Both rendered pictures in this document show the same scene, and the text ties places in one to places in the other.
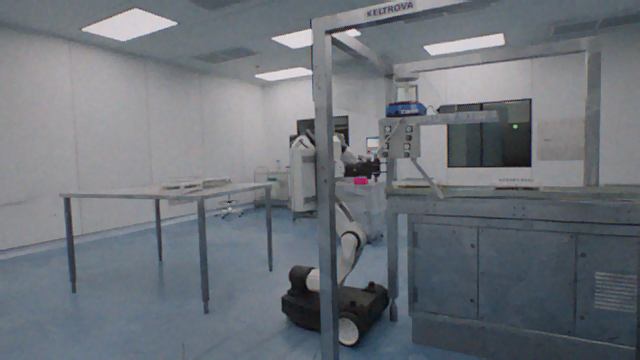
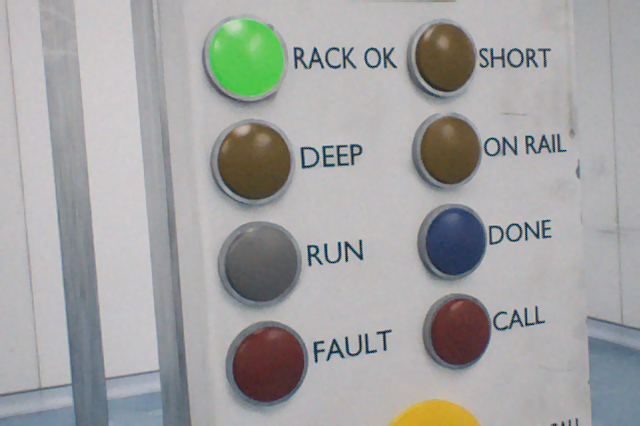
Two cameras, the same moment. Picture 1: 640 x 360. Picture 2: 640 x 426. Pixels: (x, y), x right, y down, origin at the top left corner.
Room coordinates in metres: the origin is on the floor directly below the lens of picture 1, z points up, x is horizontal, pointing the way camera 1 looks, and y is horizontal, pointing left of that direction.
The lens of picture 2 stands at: (1.79, 0.24, 1.08)
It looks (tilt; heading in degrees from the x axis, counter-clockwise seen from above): 3 degrees down; 220
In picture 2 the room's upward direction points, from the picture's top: 4 degrees counter-clockwise
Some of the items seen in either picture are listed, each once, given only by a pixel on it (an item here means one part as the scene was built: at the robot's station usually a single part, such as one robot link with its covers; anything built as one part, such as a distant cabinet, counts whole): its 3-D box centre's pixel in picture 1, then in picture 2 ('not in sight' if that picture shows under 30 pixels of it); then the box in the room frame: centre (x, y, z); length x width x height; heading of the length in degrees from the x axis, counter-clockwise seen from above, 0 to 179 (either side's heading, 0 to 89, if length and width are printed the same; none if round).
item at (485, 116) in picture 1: (439, 120); not in sight; (2.12, -0.70, 1.33); 0.62 x 0.38 x 0.04; 62
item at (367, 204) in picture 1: (357, 210); not in sight; (4.88, -0.48, 0.38); 0.63 x 0.57 x 0.76; 60
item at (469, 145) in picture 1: (487, 134); not in sight; (6.41, -2.97, 1.43); 1.38 x 0.01 x 1.16; 60
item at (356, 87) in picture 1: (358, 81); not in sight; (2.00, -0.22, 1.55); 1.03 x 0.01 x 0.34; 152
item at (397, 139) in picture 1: (399, 140); not in sight; (2.09, -0.46, 1.22); 0.22 x 0.11 x 0.20; 62
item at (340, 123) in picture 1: (322, 142); not in sight; (8.08, -0.04, 1.43); 1.32 x 0.01 x 1.11; 60
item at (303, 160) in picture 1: (307, 178); (382, 246); (1.54, 0.06, 1.05); 0.17 x 0.06 x 0.26; 152
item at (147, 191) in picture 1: (173, 189); not in sight; (3.33, 1.38, 0.87); 1.50 x 1.10 x 0.04; 70
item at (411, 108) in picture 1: (406, 111); not in sight; (2.16, -0.51, 1.39); 0.21 x 0.20 x 0.09; 152
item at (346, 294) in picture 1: (330, 293); not in sight; (2.45, -0.04, 0.19); 0.64 x 0.52 x 0.33; 62
